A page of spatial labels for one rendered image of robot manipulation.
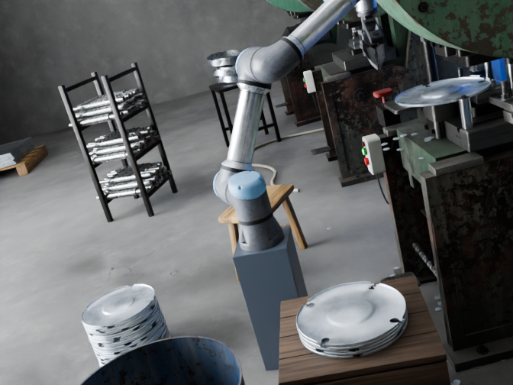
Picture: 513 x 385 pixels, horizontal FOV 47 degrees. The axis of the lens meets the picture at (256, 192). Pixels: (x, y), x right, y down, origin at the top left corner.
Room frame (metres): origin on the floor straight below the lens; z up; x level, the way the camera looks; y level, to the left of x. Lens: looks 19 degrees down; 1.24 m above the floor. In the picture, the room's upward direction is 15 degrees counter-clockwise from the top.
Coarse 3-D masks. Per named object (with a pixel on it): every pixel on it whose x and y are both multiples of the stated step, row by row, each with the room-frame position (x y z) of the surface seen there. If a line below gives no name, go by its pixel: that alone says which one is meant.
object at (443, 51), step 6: (432, 42) 1.81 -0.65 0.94; (438, 48) 1.80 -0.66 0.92; (444, 48) 1.75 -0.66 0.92; (450, 48) 1.74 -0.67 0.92; (438, 54) 1.81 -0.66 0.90; (444, 54) 1.76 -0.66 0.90; (450, 54) 1.74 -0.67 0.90; (456, 54) 1.74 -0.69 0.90; (462, 54) 1.72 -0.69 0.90; (468, 54) 1.72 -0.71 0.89
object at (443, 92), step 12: (432, 84) 1.93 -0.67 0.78; (444, 84) 1.88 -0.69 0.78; (456, 84) 1.84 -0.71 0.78; (468, 84) 1.80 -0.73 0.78; (480, 84) 1.76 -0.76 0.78; (396, 96) 1.87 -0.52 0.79; (408, 96) 1.85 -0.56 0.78; (420, 96) 1.81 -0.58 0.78; (432, 96) 1.75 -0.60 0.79; (444, 96) 1.73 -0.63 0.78; (456, 96) 1.70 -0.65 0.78
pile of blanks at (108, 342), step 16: (128, 320) 1.91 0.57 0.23; (144, 320) 1.95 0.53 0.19; (160, 320) 2.01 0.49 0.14; (96, 336) 1.92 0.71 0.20; (112, 336) 1.91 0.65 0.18; (128, 336) 1.90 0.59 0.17; (144, 336) 1.93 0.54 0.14; (160, 336) 1.99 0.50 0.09; (96, 352) 1.96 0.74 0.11; (112, 352) 1.91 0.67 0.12
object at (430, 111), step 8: (384, 104) 1.85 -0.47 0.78; (392, 104) 1.81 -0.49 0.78; (448, 104) 1.74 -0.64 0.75; (456, 104) 1.74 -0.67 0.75; (400, 112) 1.73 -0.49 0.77; (424, 112) 1.83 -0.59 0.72; (432, 112) 1.75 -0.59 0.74; (440, 112) 1.74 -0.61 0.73; (448, 112) 1.74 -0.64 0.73; (456, 112) 1.74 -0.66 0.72; (432, 120) 1.76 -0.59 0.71; (440, 120) 1.74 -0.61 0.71; (424, 128) 1.83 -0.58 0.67; (432, 128) 1.77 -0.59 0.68; (440, 128) 1.74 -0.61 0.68; (440, 136) 1.74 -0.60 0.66
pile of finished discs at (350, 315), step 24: (336, 288) 1.48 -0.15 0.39; (360, 288) 1.44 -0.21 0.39; (384, 288) 1.41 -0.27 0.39; (312, 312) 1.39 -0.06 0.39; (336, 312) 1.35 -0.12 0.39; (360, 312) 1.32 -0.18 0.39; (384, 312) 1.30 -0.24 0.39; (312, 336) 1.28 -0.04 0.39; (336, 336) 1.25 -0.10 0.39; (360, 336) 1.22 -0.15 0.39; (384, 336) 1.20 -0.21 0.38
